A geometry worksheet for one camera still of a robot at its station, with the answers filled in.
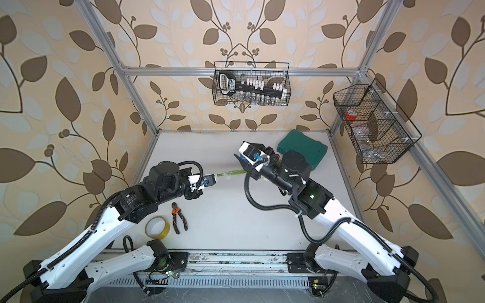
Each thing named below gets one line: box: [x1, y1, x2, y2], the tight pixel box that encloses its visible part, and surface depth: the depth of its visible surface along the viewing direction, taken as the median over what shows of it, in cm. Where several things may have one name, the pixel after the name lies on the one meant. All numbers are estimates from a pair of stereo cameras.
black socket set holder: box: [218, 70, 288, 100], surface depth 86 cm
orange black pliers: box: [171, 202, 189, 235], surface depth 86 cm
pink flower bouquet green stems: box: [216, 169, 247, 177], surface depth 69 cm
